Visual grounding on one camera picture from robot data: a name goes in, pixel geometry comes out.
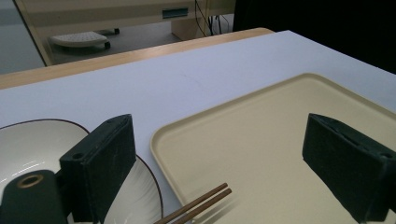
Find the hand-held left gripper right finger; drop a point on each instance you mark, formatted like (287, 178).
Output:
(348, 165)

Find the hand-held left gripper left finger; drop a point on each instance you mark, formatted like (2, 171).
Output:
(102, 161)

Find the white plate with dark rim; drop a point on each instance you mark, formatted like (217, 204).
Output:
(37, 146)

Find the beige plastic tray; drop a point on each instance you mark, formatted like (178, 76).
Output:
(264, 149)

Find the brown wooden chopstick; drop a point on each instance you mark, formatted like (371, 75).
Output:
(199, 200)
(207, 207)

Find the beige desk with blue label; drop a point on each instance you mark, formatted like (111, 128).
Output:
(102, 15)

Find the black curtain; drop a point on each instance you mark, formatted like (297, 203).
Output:
(317, 21)

